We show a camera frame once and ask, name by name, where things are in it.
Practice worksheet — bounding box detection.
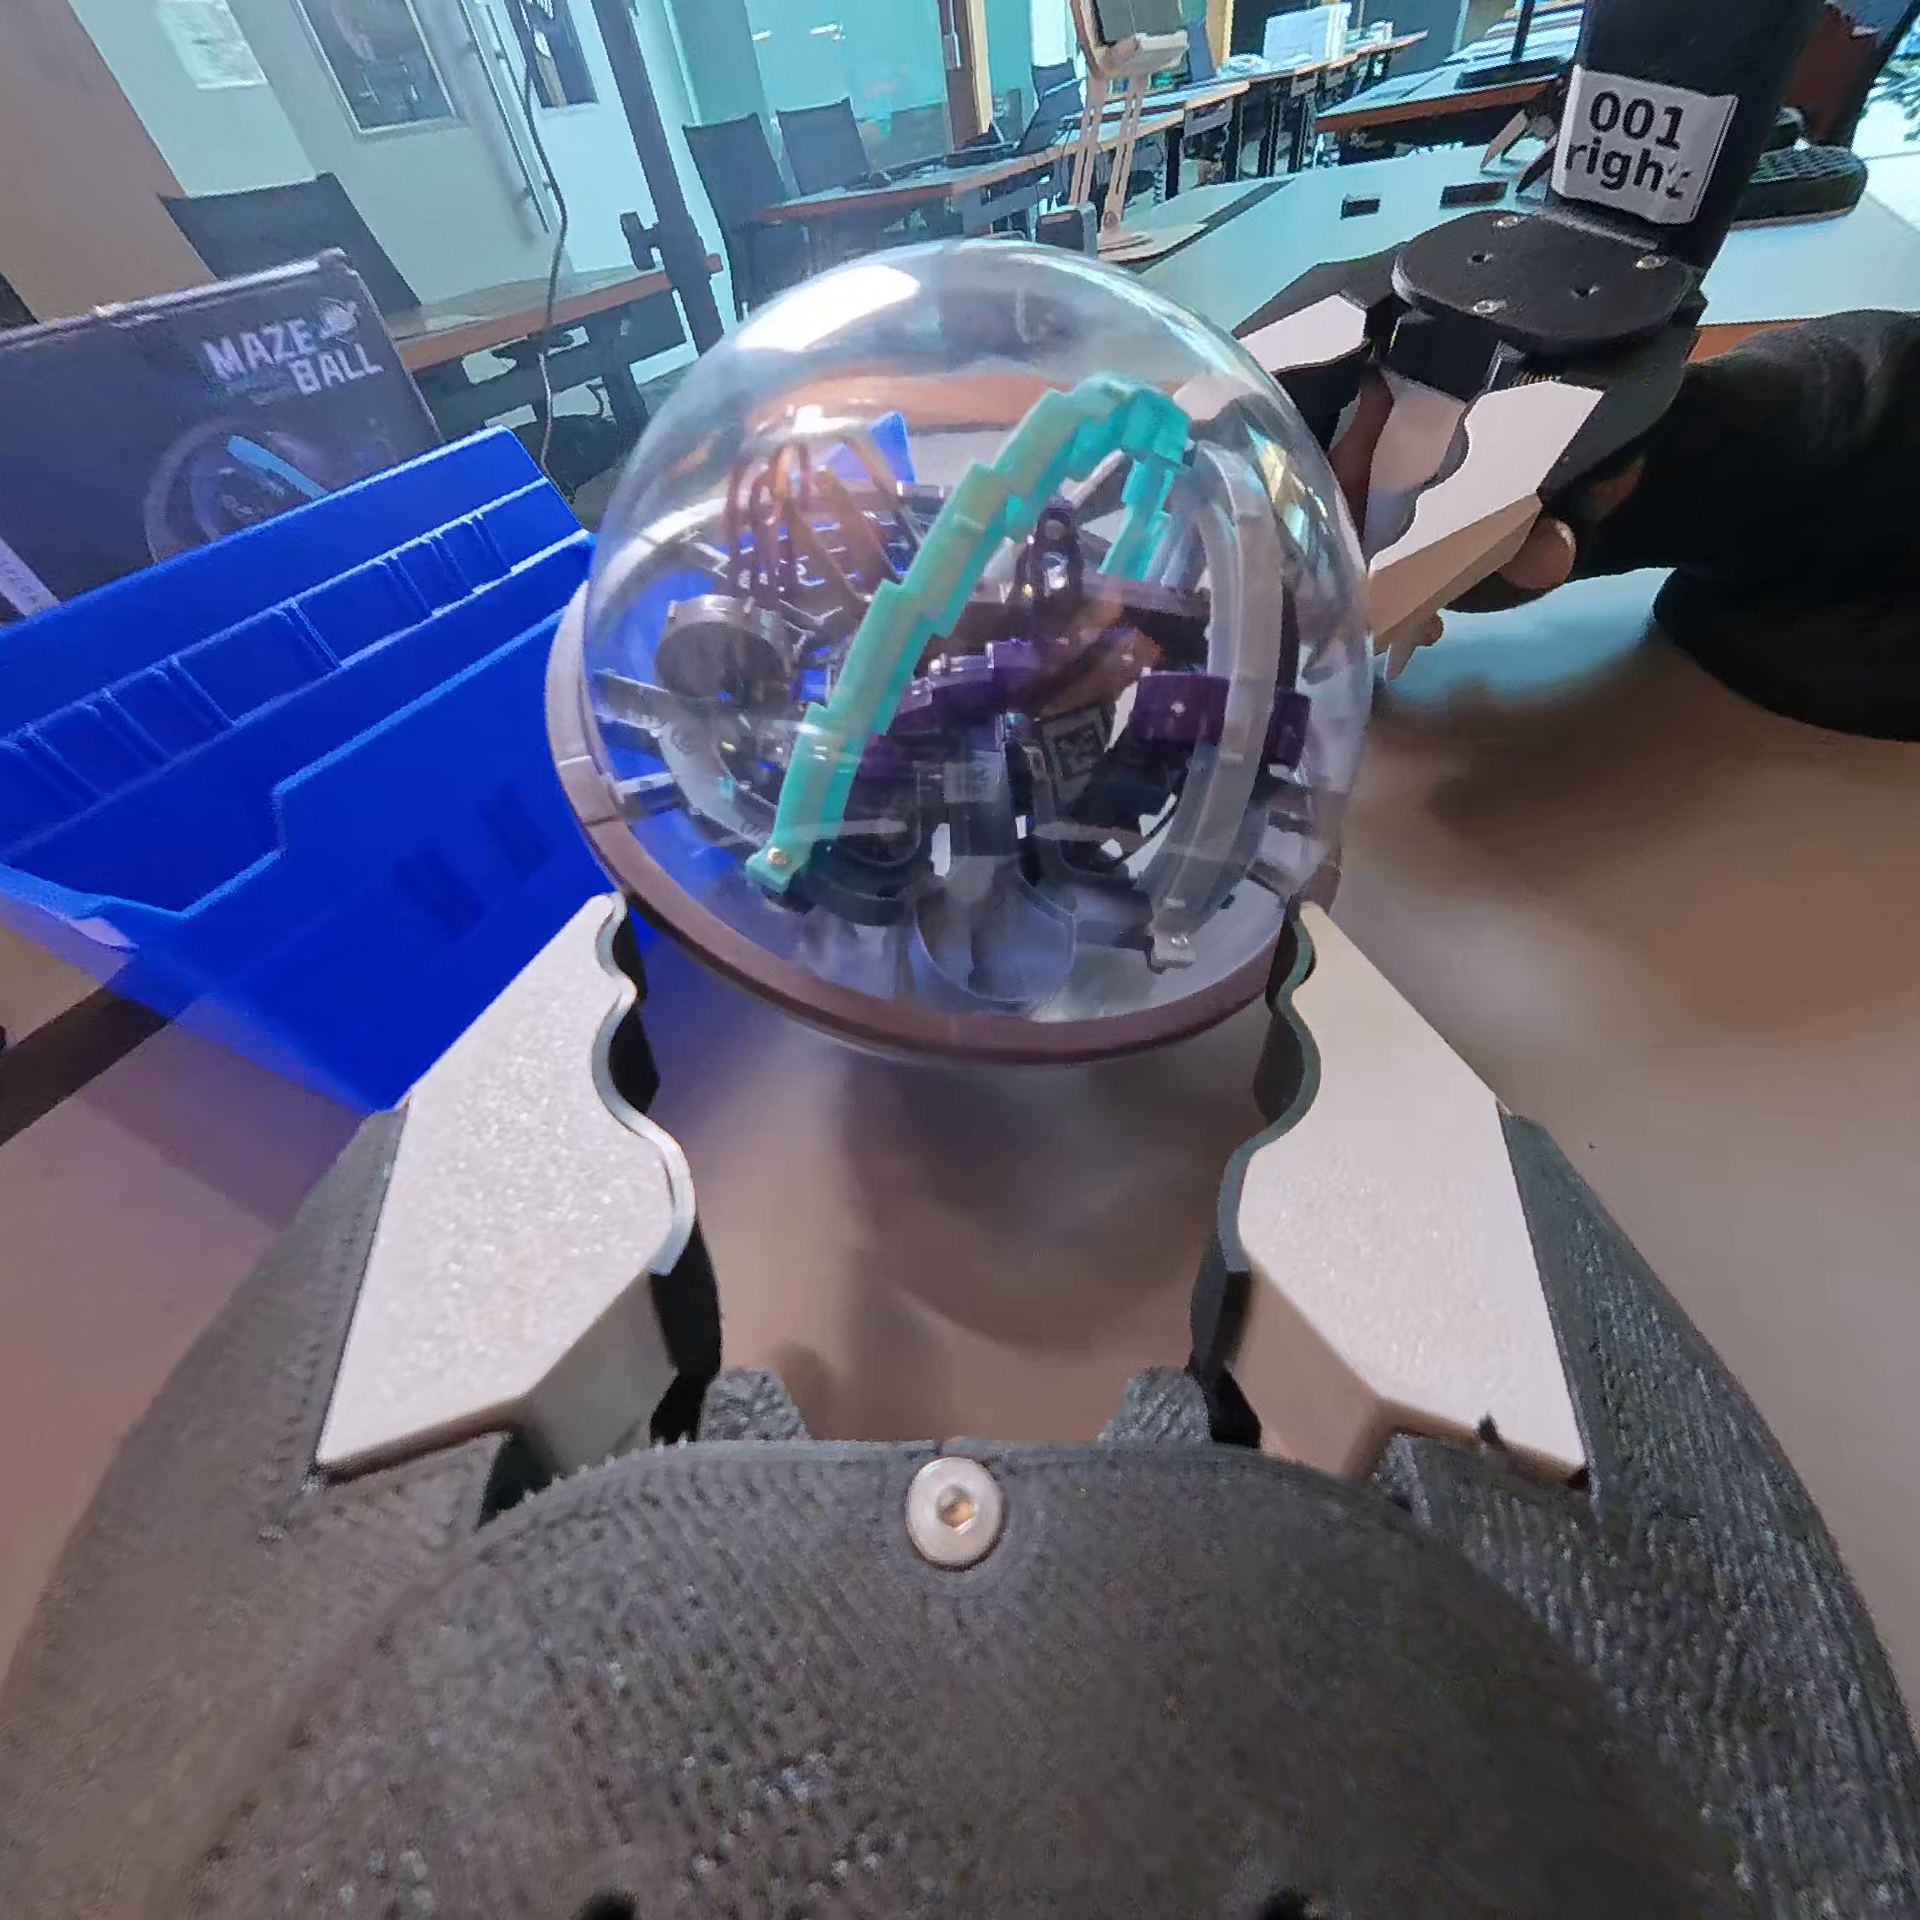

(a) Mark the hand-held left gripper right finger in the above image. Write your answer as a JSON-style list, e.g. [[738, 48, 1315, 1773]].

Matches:
[[1193, 899, 1590, 1481]]

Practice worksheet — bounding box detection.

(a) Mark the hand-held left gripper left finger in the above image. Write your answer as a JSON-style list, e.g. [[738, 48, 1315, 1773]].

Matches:
[[313, 891, 726, 1473]]

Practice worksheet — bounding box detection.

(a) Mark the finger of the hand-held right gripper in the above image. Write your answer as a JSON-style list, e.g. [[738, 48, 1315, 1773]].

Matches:
[[1232, 285, 1408, 445], [1357, 371, 1608, 679]]

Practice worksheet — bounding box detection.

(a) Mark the clear plastic maze ball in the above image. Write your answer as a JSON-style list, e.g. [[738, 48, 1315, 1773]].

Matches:
[[543, 239, 1376, 1063]]

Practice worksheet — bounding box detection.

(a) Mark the person's right forearm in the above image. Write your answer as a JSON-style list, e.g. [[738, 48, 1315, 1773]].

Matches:
[[1590, 308, 1920, 747]]

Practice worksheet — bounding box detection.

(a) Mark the dark maze ball box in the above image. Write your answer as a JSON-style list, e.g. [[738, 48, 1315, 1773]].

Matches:
[[0, 247, 446, 628]]

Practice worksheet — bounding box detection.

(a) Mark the person's right hand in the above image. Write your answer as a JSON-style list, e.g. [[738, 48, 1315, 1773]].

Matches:
[[1448, 445, 1653, 616]]

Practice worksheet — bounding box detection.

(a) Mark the grey desk with orange edge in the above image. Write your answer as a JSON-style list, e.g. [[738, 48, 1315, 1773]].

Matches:
[[1141, 143, 1920, 364]]

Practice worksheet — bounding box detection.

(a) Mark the black mechanical device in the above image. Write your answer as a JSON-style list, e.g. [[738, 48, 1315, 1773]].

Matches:
[[1485, 92, 1570, 206]]

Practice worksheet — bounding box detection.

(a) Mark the black textured armrest pad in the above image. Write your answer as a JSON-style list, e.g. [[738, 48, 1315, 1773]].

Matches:
[[1746, 143, 1871, 231]]

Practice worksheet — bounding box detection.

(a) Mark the wooden stand with board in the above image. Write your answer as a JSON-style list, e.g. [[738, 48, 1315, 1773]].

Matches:
[[1034, 0, 1251, 260]]

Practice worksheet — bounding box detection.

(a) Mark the wooden top office desk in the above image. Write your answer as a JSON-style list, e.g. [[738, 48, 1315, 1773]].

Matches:
[[750, 73, 1251, 231], [381, 256, 726, 382]]

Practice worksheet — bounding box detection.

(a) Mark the blue plastic bin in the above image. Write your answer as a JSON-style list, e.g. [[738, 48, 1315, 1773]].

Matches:
[[0, 426, 634, 1115]]

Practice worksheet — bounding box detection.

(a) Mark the black office chair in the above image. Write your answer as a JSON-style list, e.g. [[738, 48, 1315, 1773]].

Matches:
[[682, 113, 815, 326], [780, 98, 905, 201], [159, 171, 423, 316]]

